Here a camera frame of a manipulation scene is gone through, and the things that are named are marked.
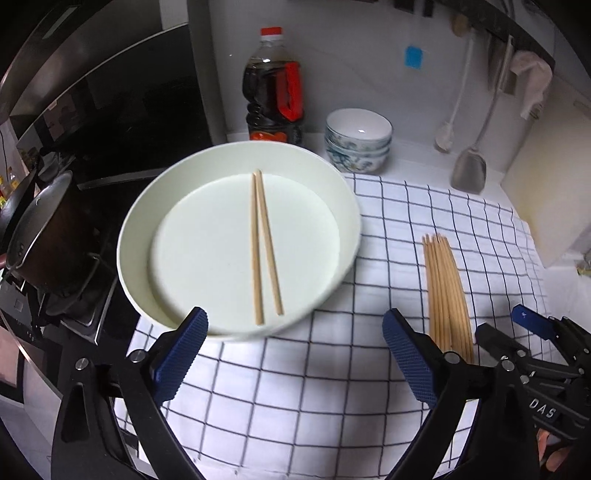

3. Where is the chopstick pair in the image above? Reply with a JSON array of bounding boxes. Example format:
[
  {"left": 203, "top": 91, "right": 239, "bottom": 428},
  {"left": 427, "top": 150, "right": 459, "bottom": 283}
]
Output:
[{"left": 256, "top": 170, "right": 284, "bottom": 317}]

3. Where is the black glass range hood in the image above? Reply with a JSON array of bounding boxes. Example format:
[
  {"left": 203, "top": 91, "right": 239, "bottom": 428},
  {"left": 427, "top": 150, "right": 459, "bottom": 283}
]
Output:
[{"left": 0, "top": 0, "right": 218, "bottom": 185}]

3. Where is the white black checked cloth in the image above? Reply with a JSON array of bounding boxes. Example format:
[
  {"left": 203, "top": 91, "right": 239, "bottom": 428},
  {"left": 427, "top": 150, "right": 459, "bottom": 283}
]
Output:
[{"left": 113, "top": 171, "right": 550, "bottom": 480}]

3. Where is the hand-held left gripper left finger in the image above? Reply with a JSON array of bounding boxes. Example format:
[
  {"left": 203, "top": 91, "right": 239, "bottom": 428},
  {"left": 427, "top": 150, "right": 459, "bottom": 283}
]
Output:
[{"left": 51, "top": 306, "right": 209, "bottom": 480}]

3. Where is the pale hanging rag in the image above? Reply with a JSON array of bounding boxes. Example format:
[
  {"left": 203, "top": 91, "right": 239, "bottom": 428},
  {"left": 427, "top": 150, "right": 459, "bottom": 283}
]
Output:
[{"left": 510, "top": 51, "right": 553, "bottom": 121}]

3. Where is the white hanging ladle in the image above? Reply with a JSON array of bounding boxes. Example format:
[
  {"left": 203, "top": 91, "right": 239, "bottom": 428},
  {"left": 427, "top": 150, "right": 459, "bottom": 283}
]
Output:
[{"left": 434, "top": 39, "right": 476, "bottom": 153}]

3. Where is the blue patterned white bowl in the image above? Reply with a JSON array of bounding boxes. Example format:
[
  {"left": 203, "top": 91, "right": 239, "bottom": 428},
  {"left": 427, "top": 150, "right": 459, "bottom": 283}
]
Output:
[
  {"left": 326, "top": 145, "right": 391, "bottom": 175},
  {"left": 325, "top": 108, "right": 393, "bottom": 145},
  {"left": 324, "top": 134, "right": 392, "bottom": 157}
]

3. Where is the black wall rail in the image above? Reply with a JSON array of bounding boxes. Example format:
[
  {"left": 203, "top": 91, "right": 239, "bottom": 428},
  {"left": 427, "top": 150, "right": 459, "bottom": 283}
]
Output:
[{"left": 392, "top": 0, "right": 555, "bottom": 65}]

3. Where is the dark metal cooking pot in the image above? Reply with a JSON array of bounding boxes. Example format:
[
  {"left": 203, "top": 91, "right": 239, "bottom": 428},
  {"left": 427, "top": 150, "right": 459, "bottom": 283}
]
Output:
[{"left": 0, "top": 171, "right": 100, "bottom": 288}]

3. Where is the hanging kitchen utensil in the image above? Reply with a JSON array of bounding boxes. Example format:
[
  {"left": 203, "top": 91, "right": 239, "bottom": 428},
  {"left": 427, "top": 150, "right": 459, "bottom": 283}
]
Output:
[{"left": 487, "top": 34, "right": 516, "bottom": 95}]

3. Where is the metal hanging spatula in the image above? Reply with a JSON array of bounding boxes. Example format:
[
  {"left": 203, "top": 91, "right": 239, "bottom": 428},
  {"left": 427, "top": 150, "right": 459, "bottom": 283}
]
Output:
[{"left": 450, "top": 41, "right": 515, "bottom": 195}]

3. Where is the pale cutting board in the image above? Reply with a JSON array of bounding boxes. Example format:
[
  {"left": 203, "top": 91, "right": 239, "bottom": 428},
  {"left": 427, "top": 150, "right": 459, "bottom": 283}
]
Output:
[{"left": 500, "top": 74, "right": 591, "bottom": 269}]

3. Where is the dark soy sauce bottle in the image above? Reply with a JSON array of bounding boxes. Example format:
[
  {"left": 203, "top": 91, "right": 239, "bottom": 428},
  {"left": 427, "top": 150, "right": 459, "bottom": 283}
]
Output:
[{"left": 241, "top": 27, "right": 306, "bottom": 148}]

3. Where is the row of small seasoning bottles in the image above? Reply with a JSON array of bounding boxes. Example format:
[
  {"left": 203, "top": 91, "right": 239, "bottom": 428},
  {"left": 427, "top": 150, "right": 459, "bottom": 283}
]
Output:
[{"left": 0, "top": 152, "right": 29, "bottom": 200}]

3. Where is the bundle of wooden chopsticks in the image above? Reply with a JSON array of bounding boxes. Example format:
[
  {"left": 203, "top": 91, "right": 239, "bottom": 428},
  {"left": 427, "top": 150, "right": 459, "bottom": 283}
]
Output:
[{"left": 422, "top": 233, "right": 475, "bottom": 365}]

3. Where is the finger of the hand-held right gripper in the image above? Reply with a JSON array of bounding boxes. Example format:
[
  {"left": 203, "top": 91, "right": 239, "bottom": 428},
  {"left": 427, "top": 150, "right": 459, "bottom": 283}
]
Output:
[
  {"left": 510, "top": 305, "right": 591, "bottom": 366},
  {"left": 475, "top": 323, "right": 581, "bottom": 385}
]

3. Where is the person's right hand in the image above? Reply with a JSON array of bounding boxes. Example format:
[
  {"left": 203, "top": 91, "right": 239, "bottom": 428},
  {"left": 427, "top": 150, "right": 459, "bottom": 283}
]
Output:
[{"left": 536, "top": 427, "right": 568, "bottom": 480}]

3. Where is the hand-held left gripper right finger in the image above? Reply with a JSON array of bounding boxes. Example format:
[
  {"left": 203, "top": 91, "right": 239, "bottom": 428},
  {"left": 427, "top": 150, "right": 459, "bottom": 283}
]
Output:
[{"left": 381, "top": 308, "right": 541, "bottom": 480}]

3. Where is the black gas stove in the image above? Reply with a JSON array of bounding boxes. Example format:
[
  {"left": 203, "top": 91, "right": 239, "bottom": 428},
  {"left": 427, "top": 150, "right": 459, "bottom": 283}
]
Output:
[{"left": 0, "top": 171, "right": 158, "bottom": 356}]

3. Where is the white round basin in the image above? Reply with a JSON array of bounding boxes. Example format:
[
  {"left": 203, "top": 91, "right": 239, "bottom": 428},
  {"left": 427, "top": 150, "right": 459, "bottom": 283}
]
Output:
[{"left": 117, "top": 141, "right": 362, "bottom": 341}]

